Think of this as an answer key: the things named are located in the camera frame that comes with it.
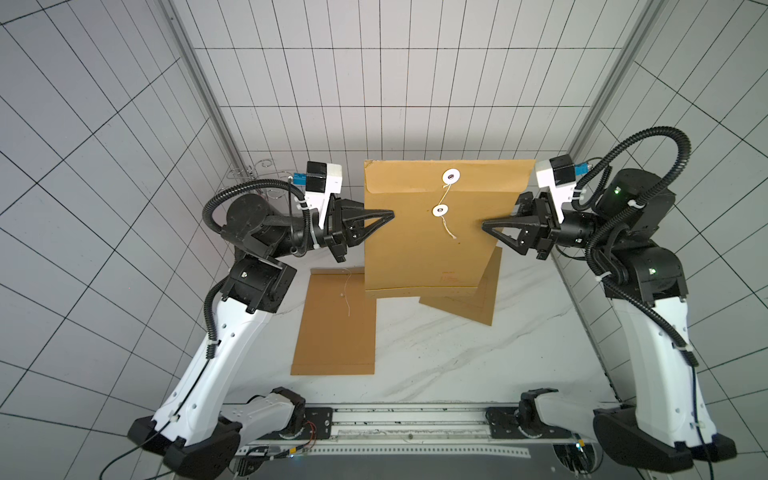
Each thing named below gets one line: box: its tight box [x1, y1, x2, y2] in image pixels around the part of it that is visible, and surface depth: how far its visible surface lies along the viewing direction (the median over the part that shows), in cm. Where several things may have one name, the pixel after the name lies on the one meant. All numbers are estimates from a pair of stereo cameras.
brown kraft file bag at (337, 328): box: [290, 267, 377, 376], surface depth 91 cm
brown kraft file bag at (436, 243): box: [364, 160, 536, 298], surface depth 47 cm
